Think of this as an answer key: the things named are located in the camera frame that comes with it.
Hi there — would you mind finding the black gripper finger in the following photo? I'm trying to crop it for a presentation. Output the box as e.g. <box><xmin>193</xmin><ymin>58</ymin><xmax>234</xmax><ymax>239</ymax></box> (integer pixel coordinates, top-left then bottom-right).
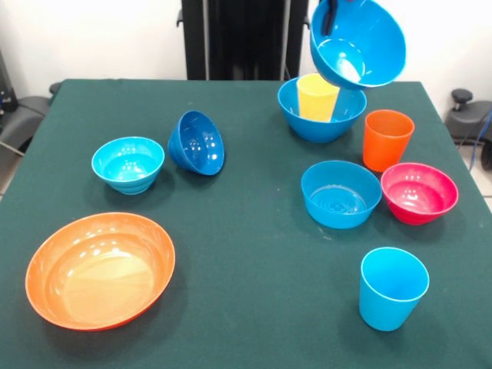
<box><xmin>321</xmin><ymin>0</ymin><xmax>339</xmax><ymax>38</ymax></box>

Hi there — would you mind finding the large blue plastic bowl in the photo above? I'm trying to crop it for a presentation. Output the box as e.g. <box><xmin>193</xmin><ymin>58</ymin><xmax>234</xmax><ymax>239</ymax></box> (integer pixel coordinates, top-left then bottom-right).
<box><xmin>309</xmin><ymin>0</ymin><xmax>407</xmax><ymax>91</ymax></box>
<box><xmin>277</xmin><ymin>75</ymin><xmax>368</xmax><ymax>145</ymax></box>

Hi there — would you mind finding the yellow plastic cup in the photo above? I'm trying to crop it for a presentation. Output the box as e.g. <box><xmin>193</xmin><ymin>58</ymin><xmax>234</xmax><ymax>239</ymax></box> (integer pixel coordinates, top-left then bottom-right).
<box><xmin>296</xmin><ymin>73</ymin><xmax>341</xmax><ymax>124</ymax></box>

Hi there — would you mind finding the orange plastic cup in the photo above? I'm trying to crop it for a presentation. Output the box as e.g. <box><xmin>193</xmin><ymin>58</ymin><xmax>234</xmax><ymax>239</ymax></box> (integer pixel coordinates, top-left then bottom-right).
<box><xmin>362</xmin><ymin>109</ymin><xmax>416</xmax><ymax>173</ymax></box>

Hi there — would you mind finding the black equipment base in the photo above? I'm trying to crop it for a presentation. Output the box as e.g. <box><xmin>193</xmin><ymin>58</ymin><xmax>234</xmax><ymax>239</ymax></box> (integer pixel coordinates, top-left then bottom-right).
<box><xmin>445</xmin><ymin>88</ymin><xmax>492</xmax><ymax>145</ymax></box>
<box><xmin>0</xmin><ymin>49</ymin><xmax>52</xmax><ymax>155</ymax></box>

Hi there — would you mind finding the dark blue plastic bowl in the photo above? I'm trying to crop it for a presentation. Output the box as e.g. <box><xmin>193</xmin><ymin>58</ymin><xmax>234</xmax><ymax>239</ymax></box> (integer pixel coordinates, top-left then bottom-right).
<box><xmin>168</xmin><ymin>110</ymin><xmax>226</xmax><ymax>177</ymax></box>

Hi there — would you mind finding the blue flat-bottomed ringed bowl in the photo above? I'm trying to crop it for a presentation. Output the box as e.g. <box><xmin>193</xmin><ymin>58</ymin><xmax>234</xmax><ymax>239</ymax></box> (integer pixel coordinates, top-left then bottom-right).
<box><xmin>301</xmin><ymin>159</ymin><xmax>383</xmax><ymax>229</ymax></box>

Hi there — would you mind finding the pink plastic bowl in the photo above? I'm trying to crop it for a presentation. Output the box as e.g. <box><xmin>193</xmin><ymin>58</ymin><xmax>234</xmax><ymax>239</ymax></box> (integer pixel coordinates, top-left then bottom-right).
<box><xmin>381</xmin><ymin>162</ymin><xmax>460</xmax><ymax>226</ymax></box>

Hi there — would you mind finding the dark green tablecloth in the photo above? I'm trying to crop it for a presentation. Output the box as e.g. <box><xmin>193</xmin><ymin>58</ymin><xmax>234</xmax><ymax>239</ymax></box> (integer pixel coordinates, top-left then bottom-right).
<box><xmin>0</xmin><ymin>78</ymin><xmax>492</xmax><ymax>369</ymax></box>

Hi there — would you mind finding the small cyan plastic bowl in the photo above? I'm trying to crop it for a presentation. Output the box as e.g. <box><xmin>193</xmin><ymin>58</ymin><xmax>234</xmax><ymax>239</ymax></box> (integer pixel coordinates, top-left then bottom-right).
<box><xmin>91</xmin><ymin>136</ymin><xmax>166</xmax><ymax>196</ymax></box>

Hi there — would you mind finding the light blue plastic cup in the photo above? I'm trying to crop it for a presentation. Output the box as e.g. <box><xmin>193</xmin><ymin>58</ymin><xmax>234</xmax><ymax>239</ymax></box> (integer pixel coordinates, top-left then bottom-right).
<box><xmin>358</xmin><ymin>247</ymin><xmax>431</xmax><ymax>332</ymax></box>

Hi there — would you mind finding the large orange plastic bowl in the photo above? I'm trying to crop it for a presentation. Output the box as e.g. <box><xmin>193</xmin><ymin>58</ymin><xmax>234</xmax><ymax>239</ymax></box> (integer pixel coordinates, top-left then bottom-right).
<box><xmin>25</xmin><ymin>211</ymin><xmax>177</xmax><ymax>331</ymax></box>

